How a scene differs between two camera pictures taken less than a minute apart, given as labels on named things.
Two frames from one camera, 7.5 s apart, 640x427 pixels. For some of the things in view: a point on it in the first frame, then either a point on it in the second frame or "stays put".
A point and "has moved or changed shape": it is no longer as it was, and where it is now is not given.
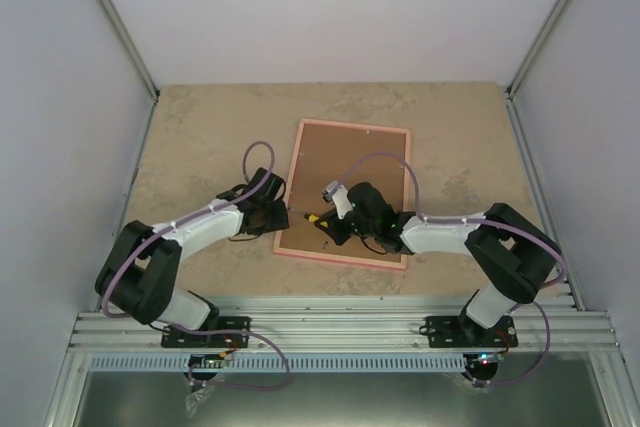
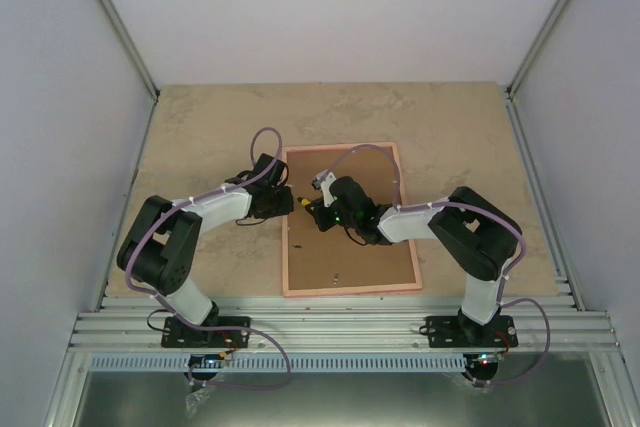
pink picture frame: x=328 y=152 has moved or changed shape
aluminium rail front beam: x=354 y=325 stays put
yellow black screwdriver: x=310 y=217 has moved or changed shape
